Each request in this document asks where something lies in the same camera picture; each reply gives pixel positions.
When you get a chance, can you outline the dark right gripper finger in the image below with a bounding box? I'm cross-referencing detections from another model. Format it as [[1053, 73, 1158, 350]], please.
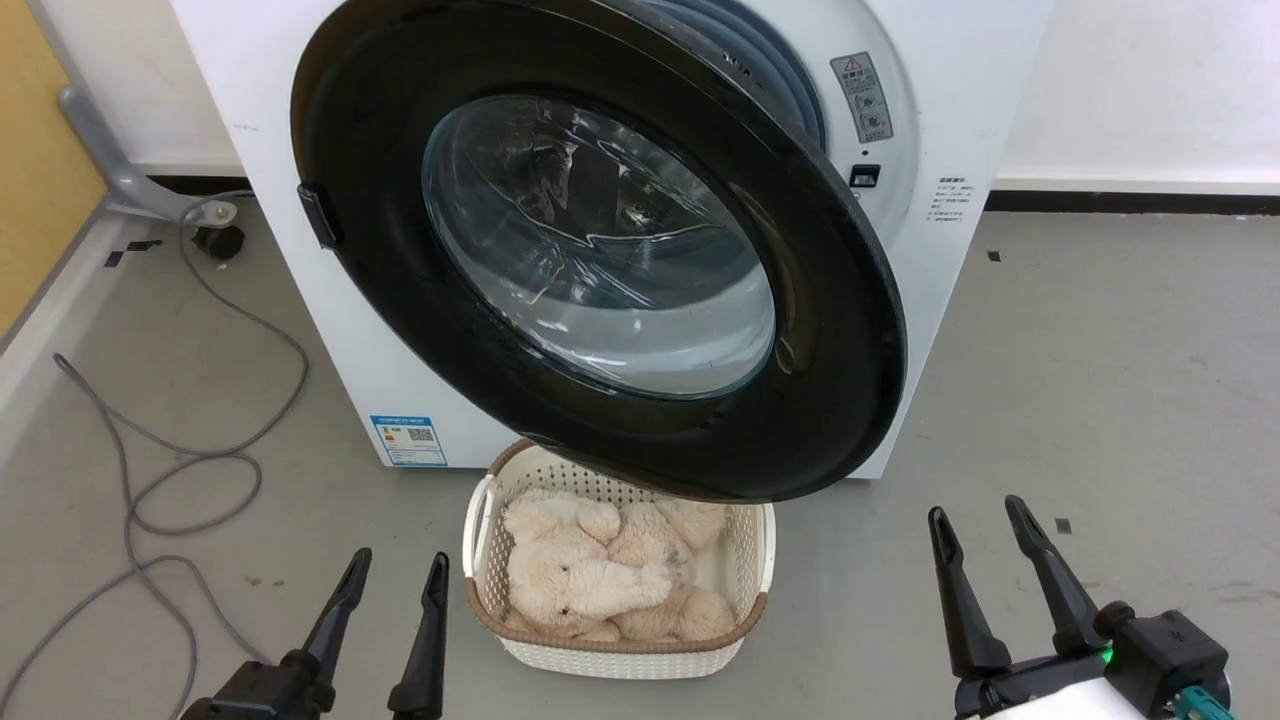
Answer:
[[1004, 495, 1106, 658], [927, 506, 1014, 681]]

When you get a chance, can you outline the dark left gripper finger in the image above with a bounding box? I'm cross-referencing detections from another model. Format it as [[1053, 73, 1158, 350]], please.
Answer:
[[388, 552, 451, 720], [298, 547, 373, 686]]

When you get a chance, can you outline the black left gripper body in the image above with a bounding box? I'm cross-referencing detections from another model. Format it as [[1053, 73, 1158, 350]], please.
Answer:
[[178, 648, 337, 720]]

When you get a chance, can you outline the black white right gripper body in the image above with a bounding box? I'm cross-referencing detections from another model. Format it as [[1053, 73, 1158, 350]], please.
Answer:
[[953, 600, 1235, 720]]

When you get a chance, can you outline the black round glass washer door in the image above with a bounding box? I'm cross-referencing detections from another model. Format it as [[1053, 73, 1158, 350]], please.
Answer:
[[290, 0, 909, 504]]

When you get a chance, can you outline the white front-load washing machine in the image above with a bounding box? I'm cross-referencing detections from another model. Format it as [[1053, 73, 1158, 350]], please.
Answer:
[[170, 0, 1056, 481]]

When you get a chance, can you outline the cream plush bear toy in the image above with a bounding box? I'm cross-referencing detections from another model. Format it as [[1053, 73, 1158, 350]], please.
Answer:
[[501, 488, 739, 644]]

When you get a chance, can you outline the blue energy label sticker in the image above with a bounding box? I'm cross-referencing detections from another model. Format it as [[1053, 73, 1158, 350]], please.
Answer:
[[370, 415, 449, 468]]

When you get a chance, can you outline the white perforated laundry basket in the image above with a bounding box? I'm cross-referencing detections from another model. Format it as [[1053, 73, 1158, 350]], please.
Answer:
[[462, 438, 777, 681]]

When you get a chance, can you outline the black caster wheel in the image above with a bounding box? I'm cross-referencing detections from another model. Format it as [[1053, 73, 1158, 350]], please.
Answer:
[[192, 225, 246, 262]]

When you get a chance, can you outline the grey metal furniture leg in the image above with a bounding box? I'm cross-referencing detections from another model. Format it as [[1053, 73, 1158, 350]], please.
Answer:
[[58, 87, 241, 226]]

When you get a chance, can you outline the grey warning label sticker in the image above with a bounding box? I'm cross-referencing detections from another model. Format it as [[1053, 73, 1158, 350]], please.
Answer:
[[830, 52, 895, 145]]

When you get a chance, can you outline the yellow wooden panel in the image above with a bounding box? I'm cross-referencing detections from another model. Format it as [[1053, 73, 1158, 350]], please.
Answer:
[[0, 0, 109, 338]]

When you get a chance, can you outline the grey rubber drum gasket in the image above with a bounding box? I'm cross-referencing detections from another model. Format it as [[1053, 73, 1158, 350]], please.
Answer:
[[640, 0, 829, 151]]

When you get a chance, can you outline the grey floor cable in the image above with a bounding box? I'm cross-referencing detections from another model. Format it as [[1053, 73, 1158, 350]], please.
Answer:
[[0, 190, 311, 720]]

